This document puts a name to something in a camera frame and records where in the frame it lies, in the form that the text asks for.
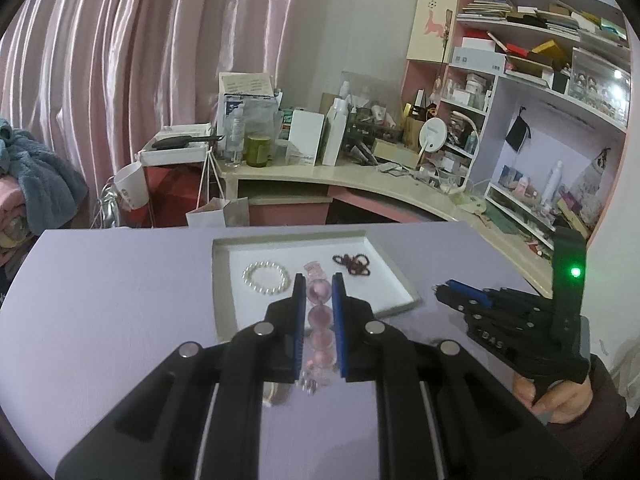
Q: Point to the person's right hand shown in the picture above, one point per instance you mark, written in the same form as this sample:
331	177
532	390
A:
565	402

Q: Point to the cream cabinet door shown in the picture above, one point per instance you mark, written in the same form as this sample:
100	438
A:
430	42

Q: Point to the green glass jar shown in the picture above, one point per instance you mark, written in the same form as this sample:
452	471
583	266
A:
257	151

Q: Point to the white cup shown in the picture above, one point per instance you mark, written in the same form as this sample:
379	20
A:
131	187

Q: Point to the white paper bag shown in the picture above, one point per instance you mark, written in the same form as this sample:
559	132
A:
210	215

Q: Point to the tall white box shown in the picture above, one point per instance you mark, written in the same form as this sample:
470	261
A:
306	135

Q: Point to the person's right forearm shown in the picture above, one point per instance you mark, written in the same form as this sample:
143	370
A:
605	410

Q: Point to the beige wooden box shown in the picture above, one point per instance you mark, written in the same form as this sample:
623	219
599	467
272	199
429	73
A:
395	150

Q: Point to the flat white box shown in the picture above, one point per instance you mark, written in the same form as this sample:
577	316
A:
175	156

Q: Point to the white lotion bottle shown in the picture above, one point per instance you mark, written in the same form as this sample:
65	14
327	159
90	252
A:
335	132

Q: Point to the large printed carton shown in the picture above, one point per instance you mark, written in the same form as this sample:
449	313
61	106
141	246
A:
245	85

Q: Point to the white shelf box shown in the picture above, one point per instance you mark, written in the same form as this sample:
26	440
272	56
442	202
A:
475	62

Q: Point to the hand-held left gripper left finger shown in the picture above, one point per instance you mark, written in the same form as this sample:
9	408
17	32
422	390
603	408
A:
300	310

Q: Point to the white desk lamp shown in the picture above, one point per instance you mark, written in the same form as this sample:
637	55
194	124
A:
477	150

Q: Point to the blue-grey blanket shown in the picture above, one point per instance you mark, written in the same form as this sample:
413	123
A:
45	175

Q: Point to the beige curved desk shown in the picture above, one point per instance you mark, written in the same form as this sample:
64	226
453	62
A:
300	172

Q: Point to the pink and white bookshelf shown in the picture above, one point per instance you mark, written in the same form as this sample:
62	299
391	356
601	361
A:
495	110

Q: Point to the clear figurine display case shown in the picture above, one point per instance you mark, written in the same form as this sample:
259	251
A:
595	85

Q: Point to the clear plastic bottle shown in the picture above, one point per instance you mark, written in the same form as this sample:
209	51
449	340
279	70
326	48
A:
234	140

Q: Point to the round white mirror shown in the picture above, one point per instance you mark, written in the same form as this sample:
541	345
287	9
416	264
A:
432	135

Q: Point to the white spray bottle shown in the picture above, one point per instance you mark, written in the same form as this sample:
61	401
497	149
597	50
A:
552	185

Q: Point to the row of books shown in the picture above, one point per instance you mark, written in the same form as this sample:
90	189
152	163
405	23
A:
490	5

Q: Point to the red box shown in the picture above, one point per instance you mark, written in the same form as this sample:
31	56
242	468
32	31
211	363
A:
170	190

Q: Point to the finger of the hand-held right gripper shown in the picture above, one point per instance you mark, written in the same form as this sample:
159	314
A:
452	297
465	286

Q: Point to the pink curtain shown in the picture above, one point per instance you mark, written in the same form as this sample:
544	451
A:
125	60

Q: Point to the white cardboard tray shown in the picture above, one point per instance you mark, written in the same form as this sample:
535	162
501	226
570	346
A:
380	285

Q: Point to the black hair tool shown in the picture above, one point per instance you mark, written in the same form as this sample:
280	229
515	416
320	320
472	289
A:
175	141

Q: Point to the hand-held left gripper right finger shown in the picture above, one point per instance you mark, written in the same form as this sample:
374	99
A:
337	310

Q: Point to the pink blanket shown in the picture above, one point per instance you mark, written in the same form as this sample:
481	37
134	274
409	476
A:
10	205

